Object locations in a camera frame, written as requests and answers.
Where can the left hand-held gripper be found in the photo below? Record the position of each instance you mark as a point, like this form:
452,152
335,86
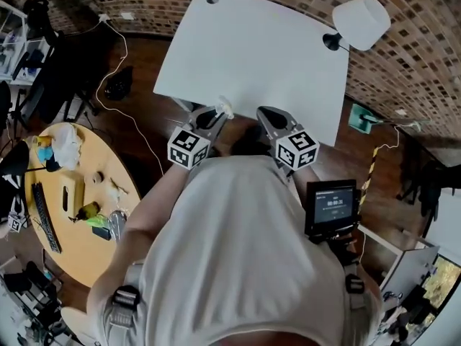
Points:
196,135

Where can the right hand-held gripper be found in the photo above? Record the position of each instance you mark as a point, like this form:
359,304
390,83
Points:
288,139

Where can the white tissue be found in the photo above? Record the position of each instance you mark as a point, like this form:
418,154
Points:
226,104

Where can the person's left forearm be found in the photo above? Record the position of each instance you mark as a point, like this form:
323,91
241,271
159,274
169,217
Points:
155,200

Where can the person's right forearm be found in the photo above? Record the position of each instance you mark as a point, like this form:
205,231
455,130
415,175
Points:
300,180

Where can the wooden tissue box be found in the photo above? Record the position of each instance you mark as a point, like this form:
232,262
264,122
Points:
72,197

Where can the teal dustpan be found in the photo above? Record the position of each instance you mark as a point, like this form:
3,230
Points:
360,117

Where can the small black monitor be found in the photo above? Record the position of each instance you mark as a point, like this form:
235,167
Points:
331,205

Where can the white table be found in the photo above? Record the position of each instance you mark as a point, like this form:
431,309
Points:
259,60

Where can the black bag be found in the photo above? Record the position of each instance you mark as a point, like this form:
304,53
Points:
119,83

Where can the person's white shirt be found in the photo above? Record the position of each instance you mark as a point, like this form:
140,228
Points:
234,251

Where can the white plastic bag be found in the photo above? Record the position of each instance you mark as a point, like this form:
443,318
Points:
68,146

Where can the brown bottle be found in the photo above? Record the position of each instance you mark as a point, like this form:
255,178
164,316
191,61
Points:
88,209

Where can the green packet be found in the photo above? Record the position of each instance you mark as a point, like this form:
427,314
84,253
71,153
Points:
96,222

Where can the white shade desk lamp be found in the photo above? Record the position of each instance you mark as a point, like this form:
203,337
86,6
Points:
362,22

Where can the dark chair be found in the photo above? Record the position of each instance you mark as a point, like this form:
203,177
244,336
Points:
425,186

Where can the black office chair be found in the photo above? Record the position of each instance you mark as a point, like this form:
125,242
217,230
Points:
61,63

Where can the round wooden table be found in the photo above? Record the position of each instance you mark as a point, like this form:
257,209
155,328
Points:
72,251

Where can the black keyboard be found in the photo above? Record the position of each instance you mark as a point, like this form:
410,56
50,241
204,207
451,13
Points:
46,216

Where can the white partition panel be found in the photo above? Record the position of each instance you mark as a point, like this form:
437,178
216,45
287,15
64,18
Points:
410,265

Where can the black desk lamp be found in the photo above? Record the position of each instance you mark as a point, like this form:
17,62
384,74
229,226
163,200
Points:
16,160

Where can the black and white patterned cube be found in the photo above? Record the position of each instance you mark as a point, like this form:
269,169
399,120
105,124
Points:
15,224

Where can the white shelf unit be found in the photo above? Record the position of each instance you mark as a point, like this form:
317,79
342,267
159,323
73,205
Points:
12,42

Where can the yellow black striped post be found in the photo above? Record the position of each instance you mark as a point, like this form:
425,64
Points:
371,168

